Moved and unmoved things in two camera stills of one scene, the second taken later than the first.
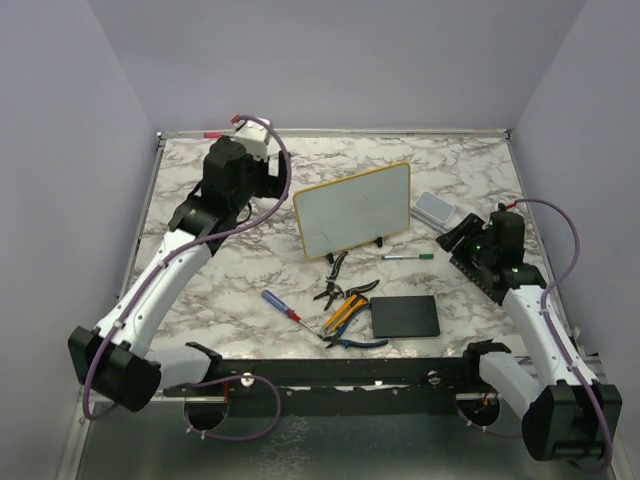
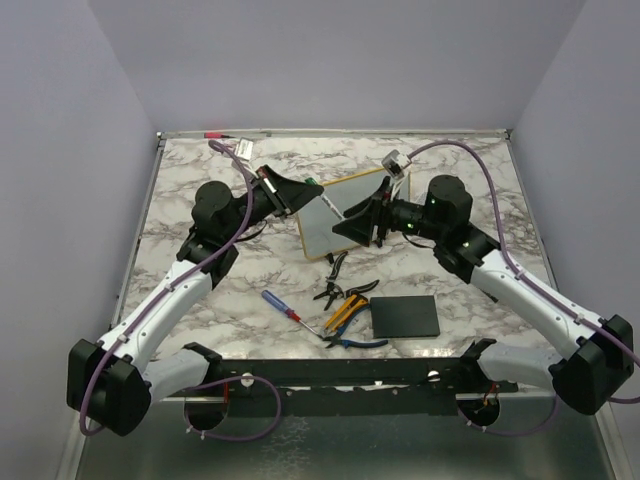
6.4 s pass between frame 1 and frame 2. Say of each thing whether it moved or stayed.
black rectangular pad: stayed
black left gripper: moved
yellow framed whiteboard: stayed
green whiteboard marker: moved
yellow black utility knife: stayed
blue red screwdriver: stayed
